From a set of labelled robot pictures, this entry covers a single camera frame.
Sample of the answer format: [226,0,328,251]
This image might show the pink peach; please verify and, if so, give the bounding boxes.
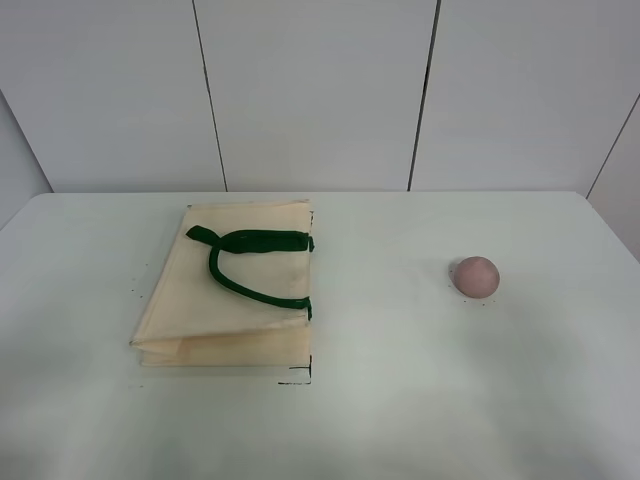
[452,256,501,299]

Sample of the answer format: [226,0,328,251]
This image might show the cream linen bag green handles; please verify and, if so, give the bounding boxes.
[130,200,313,368]

